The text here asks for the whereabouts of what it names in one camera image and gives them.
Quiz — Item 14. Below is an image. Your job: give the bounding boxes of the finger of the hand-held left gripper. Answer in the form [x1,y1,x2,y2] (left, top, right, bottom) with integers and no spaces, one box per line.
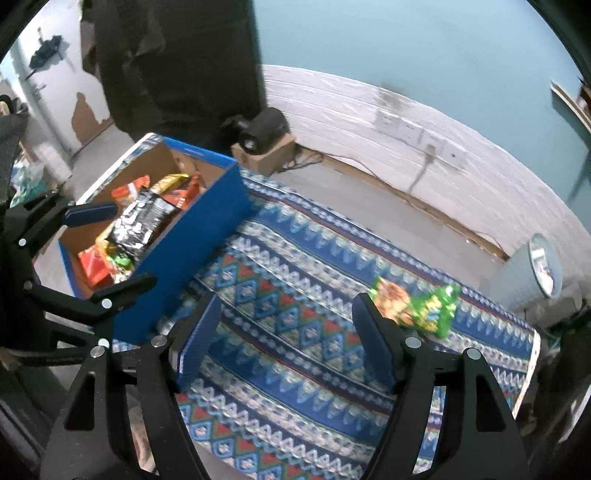
[22,274,158,344]
[4,190,117,266]

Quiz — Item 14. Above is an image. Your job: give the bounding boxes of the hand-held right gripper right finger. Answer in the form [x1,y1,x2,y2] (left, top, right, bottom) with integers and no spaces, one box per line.
[352,292,529,480]

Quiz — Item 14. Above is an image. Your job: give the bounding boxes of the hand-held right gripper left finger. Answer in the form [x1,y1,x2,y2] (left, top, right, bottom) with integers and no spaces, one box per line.
[41,292,223,480]

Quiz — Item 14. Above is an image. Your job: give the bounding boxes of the plain orange snack packet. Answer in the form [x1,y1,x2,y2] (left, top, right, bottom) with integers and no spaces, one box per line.
[78,246,112,288]

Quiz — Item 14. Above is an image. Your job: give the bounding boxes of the black snack packet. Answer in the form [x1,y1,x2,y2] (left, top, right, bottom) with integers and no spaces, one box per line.
[106,188,182,263]

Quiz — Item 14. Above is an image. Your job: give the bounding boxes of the green snack packet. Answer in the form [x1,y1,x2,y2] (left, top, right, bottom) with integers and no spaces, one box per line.
[368,275,462,339]

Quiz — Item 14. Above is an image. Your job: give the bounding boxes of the blue cardboard box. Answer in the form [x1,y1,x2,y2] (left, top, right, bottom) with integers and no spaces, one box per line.
[58,132,253,345]

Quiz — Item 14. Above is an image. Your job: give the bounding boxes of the orange and silver snack packet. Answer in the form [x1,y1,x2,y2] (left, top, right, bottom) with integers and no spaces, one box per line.
[172,172,202,212]

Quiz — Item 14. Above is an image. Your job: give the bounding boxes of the crumpled plastic bags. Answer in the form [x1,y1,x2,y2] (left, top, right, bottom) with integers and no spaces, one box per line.
[8,154,48,206]

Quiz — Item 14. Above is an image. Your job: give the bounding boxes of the blue patterned cloth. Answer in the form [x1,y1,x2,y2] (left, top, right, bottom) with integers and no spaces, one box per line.
[111,168,542,480]

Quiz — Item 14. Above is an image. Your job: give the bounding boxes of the pale blue trash bin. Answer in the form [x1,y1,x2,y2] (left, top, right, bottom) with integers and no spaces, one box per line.
[488,232,565,315]

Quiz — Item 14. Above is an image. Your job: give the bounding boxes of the black umbrella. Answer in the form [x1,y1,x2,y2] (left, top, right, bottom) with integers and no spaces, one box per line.
[27,34,66,71]

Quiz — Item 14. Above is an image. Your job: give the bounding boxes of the person in dark clothes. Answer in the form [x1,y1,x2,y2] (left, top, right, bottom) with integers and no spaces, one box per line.
[80,0,265,145]

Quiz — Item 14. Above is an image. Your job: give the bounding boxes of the small brown cardboard box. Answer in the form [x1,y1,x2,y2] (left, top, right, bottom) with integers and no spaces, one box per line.
[230,134,297,177]

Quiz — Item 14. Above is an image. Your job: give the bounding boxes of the black camera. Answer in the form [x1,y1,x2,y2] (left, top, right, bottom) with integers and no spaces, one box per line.
[221,107,290,154]

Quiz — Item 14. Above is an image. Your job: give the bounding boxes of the white plug with cable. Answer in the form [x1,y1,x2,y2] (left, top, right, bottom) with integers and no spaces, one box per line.
[404,144,438,197]

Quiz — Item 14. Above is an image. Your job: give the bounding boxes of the white wall socket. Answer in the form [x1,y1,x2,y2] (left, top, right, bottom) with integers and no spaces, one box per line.
[422,130,447,156]
[375,110,400,136]
[399,121,424,145]
[445,142,468,168]

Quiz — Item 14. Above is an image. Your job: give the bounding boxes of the wooden wall shelf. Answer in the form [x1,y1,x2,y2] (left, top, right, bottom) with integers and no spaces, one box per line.
[549,78,591,132]

